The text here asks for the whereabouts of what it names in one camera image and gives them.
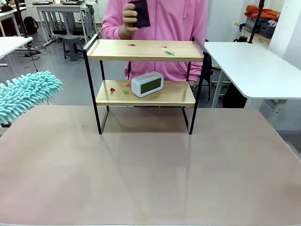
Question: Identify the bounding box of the person's right hand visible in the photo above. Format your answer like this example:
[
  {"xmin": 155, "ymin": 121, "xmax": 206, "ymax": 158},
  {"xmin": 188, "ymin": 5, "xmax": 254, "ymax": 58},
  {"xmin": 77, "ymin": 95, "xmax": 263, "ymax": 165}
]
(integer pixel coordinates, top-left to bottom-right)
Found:
[{"xmin": 118, "ymin": 1, "xmax": 140, "ymax": 40}]

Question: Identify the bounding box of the black mesh pen holder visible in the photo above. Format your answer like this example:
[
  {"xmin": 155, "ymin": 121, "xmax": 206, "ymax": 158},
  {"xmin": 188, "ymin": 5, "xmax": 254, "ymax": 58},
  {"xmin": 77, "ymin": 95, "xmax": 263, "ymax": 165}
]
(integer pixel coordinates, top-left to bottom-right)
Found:
[{"xmin": 128, "ymin": 0, "xmax": 151, "ymax": 29}]

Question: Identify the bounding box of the teal chenille duster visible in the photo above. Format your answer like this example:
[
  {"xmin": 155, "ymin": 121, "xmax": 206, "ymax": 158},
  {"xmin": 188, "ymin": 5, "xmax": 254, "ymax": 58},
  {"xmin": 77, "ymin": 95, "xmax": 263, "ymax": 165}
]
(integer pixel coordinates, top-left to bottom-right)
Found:
[{"xmin": 0, "ymin": 70, "xmax": 63, "ymax": 125}]

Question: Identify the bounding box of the black metal wooden two-tier shelf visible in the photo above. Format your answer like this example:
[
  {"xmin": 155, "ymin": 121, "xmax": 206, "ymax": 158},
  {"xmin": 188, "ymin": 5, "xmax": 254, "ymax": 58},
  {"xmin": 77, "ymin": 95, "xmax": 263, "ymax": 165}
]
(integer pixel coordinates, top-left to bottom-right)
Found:
[{"xmin": 82, "ymin": 33, "xmax": 206, "ymax": 135}]

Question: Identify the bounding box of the person in pink hoodie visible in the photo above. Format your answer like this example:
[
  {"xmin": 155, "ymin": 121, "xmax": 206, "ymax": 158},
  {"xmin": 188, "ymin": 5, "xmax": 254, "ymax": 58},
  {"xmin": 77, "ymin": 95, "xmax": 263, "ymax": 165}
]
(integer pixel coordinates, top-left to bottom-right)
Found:
[{"xmin": 100, "ymin": 0, "xmax": 209, "ymax": 87}]

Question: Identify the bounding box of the white digital alarm clock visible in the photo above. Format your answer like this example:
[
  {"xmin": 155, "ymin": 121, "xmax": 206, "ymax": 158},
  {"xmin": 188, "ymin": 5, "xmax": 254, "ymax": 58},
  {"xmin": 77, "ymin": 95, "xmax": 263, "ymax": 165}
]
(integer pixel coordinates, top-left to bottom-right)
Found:
[{"xmin": 131, "ymin": 71, "xmax": 164, "ymax": 98}]

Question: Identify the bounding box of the grey plastic stool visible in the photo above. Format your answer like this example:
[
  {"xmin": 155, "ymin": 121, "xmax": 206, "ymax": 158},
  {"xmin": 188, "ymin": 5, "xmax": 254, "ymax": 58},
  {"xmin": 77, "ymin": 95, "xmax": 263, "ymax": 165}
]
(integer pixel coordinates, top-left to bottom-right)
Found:
[{"xmin": 62, "ymin": 36, "xmax": 85, "ymax": 62}]

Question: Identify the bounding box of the white background desk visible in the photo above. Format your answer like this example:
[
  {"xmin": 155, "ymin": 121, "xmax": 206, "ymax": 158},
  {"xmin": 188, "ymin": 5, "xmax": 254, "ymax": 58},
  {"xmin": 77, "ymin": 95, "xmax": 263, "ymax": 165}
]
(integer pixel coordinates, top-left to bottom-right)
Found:
[{"xmin": 32, "ymin": 1, "xmax": 96, "ymax": 45}]

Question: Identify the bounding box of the black backpack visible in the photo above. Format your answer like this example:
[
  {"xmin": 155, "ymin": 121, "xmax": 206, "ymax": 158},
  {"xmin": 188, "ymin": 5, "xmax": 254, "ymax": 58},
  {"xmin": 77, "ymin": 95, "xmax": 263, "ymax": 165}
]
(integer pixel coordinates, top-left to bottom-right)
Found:
[{"xmin": 23, "ymin": 16, "xmax": 39, "ymax": 35}]

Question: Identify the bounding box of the black office chair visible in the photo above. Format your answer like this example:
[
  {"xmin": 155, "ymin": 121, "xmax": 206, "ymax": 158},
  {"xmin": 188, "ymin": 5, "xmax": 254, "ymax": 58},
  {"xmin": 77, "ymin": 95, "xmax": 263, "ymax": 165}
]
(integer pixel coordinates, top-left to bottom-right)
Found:
[{"xmin": 204, "ymin": 53, "xmax": 247, "ymax": 109}]

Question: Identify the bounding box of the orange cloth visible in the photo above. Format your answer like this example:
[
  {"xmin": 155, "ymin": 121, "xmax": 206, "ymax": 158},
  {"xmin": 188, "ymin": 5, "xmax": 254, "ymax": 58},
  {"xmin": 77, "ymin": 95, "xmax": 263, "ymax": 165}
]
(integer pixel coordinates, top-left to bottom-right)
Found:
[{"xmin": 244, "ymin": 5, "xmax": 281, "ymax": 22}]

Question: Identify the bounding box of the grey storage crate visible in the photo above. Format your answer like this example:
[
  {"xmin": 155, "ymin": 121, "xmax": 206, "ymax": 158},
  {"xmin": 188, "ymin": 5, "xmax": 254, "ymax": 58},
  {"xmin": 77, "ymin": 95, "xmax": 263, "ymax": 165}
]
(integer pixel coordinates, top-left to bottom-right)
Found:
[{"xmin": 258, "ymin": 22, "xmax": 276, "ymax": 38}]

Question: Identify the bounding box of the black floor cable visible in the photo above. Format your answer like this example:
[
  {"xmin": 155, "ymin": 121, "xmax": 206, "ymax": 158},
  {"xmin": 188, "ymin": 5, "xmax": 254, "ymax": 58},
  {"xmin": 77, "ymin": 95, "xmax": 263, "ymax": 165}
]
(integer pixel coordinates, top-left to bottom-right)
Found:
[{"xmin": 20, "ymin": 42, "xmax": 49, "ymax": 73}]

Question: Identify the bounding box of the black camera stand pole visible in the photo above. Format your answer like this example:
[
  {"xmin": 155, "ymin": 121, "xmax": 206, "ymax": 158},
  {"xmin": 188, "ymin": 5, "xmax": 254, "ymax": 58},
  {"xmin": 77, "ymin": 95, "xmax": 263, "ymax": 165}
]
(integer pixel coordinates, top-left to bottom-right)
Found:
[
  {"xmin": 14, "ymin": 0, "xmax": 30, "ymax": 39},
  {"xmin": 248, "ymin": 0, "xmax": 266, "ymax": 44}
]

